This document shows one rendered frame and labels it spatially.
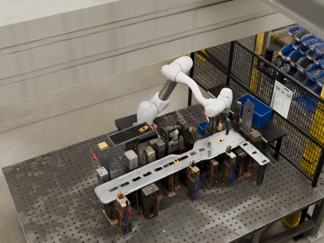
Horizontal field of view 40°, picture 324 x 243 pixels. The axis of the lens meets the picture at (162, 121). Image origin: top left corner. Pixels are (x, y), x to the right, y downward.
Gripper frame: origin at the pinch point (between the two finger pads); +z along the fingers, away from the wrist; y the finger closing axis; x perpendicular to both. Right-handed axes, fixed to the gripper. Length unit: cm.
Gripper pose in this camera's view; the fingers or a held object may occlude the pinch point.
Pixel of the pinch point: (222, 129)
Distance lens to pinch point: 385.5
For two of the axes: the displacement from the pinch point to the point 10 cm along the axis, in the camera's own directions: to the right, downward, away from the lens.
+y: 5.3, 5.5, -6.5
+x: 8.5, -3.4, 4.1
